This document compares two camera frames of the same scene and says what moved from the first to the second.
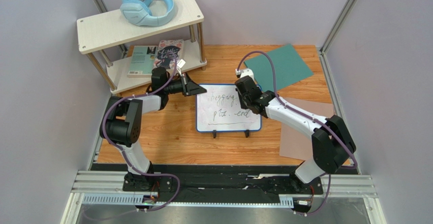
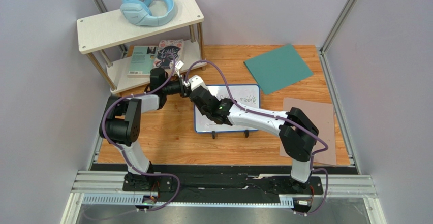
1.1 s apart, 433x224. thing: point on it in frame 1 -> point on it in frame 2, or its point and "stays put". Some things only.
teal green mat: [289, 68] stays put
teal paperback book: [142, 61] stays put
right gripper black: [247, 102] -> [196, 95]
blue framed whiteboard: [219, 108] stays put
